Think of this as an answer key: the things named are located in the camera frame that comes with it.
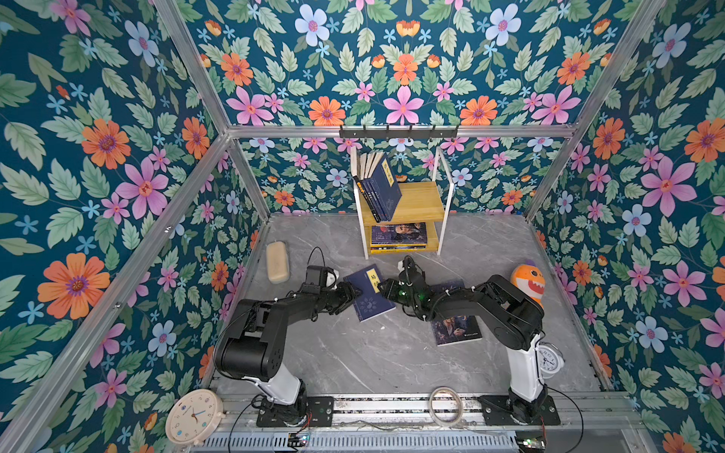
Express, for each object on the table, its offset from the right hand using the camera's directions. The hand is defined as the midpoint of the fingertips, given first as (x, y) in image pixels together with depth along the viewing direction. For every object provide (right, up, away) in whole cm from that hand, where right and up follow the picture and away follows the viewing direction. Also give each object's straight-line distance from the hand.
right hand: (380, 287), depth 96 cm
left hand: (-6, 0, -5) cm, 8 cm away
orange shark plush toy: (+49, +4, -6) cm, 49 cm away
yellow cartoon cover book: (+9, +13, +7) cm, 17 cm away
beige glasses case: (-38, +9, +6) cm, 39 cm away
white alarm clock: (+49, -18, -16) cm, 55 cm away
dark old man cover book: (+24, -11, -9) cm, 28 cm away
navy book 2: (+2, +33, -7) cm, 34 cm away
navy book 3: (-3, -5, -3) cm, 6 cm away
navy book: (-2, +30, -14) cm, 33 cm away
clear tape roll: (+18, -29, -20) cm, 40 cm away
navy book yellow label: (-6, +33, -19) cm, 38 cm away
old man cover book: (+7, +19, +6) cm, 21 cm away
